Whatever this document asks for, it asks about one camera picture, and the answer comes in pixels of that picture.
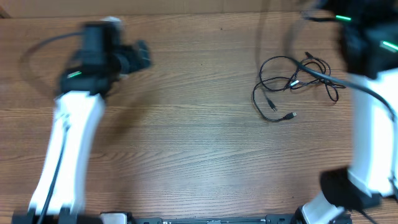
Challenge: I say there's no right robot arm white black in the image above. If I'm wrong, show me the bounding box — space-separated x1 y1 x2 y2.
292 1 397 223

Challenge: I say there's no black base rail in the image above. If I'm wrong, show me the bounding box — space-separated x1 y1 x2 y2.
99 212 352 224

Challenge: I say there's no black usb cable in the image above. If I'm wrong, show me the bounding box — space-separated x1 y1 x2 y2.
251 51 346 123

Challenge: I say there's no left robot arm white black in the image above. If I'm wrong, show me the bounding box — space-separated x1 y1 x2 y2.
11 16 151 223

